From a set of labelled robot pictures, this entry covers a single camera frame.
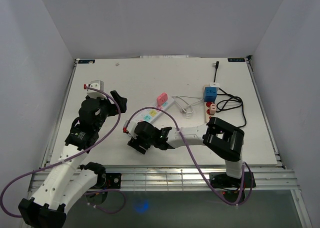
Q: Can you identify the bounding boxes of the papers at back edge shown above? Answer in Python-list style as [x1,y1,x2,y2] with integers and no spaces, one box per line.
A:
[139,55,198,59]

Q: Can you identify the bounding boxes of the white multicolour power strip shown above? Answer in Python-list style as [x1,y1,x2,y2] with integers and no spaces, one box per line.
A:
[132,96,175,123]

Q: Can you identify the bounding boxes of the beige red power strip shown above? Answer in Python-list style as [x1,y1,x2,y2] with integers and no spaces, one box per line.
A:
[203,82,218,122]

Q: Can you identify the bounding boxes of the pink plug adapter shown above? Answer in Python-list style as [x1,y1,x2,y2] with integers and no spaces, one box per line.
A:
[156,92,168,106]

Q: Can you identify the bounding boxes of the blue cube socket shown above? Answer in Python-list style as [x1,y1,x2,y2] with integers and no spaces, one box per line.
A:
[203,86,217,103]

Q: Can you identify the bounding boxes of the white usb charger plug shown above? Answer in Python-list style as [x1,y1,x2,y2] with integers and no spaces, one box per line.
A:
[209,82,220,88]

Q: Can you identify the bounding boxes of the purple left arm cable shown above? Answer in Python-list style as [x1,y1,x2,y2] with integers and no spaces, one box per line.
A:
[0,87,127,218]

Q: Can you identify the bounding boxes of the white power cord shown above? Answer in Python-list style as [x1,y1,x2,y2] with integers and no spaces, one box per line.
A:
[172,95,206,117]

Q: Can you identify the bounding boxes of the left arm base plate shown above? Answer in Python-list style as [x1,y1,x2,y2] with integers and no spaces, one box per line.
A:
[101,173,122,189]

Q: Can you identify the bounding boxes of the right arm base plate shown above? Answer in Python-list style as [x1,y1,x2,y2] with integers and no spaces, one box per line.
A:
[209,172,256,190]

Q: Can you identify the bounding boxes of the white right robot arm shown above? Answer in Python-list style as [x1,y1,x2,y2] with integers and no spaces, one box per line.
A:
[123,117,245,187]

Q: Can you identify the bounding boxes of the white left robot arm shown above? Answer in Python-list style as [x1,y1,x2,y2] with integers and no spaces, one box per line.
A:
[18,88,128,228]

